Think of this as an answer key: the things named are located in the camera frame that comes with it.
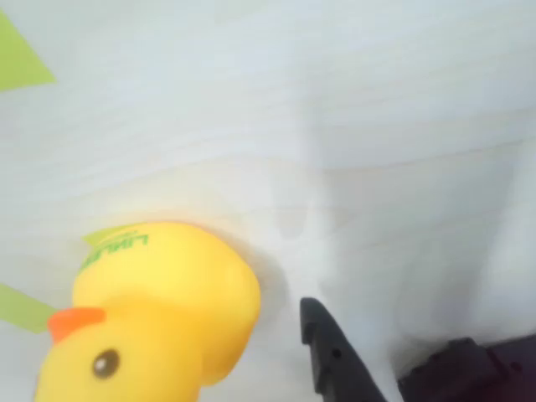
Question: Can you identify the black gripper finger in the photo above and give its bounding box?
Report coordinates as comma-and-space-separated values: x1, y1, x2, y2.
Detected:
299, 296, 389, 402

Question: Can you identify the yellow rubber duck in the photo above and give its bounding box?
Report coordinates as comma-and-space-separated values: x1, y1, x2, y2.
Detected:
33, 220, 263, 402

